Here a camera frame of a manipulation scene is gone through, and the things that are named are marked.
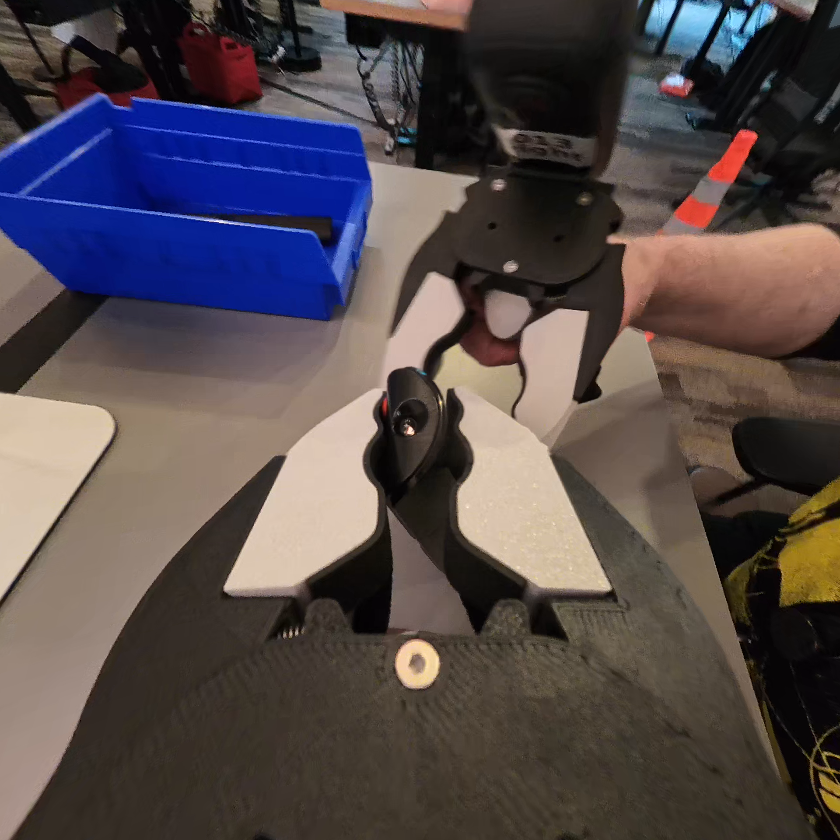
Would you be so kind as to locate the red black bag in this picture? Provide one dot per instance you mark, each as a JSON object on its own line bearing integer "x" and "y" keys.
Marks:
{"x": 105, "y": 82}

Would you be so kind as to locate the person's right hand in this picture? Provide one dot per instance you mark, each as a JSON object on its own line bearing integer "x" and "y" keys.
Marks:
{"x": 489, "y": 351}

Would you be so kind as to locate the small red white object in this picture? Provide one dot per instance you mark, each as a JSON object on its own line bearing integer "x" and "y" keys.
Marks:
{"x": 676, "y": 85}

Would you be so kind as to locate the yellow black patterned pants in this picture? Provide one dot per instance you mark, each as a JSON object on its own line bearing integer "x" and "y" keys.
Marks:
{"x": 807, "y": 558}

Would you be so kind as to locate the wooden top table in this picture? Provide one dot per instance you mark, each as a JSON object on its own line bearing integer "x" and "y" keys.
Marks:
{"x": 394, "y": 13}

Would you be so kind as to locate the grey desk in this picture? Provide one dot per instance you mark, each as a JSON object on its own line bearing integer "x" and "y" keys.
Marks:
{"x": 197, "y": 367}

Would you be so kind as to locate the orange traffic cone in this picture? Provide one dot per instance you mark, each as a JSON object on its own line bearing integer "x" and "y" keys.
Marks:
{"x": 705, "y": 197}

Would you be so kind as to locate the person's right forearm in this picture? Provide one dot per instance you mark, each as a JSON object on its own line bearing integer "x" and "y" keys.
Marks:
{"x": 722, "y": 289}

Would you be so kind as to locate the blue plastic bin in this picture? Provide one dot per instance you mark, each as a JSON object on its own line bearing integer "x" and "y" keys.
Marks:
{"x": 164, "y": 262}

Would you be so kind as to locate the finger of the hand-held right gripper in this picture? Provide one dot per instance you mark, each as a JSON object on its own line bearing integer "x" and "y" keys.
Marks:
{"x": 420, "y": 321}
{"x": 558, "y": 367}

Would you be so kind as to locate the black office chair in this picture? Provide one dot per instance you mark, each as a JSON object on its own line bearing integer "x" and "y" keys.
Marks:
{"x": 787, "y": 98}

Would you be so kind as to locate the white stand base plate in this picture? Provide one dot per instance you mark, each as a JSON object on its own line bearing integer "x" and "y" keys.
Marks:
{"x": 39, "y": 472}

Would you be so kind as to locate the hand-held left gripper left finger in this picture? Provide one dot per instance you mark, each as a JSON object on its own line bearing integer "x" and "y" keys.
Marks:
{"x": 308, "y": 518}

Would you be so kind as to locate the red container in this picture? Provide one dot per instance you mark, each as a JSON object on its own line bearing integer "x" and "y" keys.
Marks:
{"x": 220, "y": 65}

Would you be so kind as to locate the black chair armrest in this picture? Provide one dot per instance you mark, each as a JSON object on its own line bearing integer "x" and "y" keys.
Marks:
{"x": 787, "y": 453}

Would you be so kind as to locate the black pole stand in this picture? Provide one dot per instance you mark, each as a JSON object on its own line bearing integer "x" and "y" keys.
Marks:
{"x": 302, "y": 62}

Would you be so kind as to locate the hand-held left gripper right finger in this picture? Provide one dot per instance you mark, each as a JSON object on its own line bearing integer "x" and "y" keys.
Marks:
{"x": 525, "y": 512}

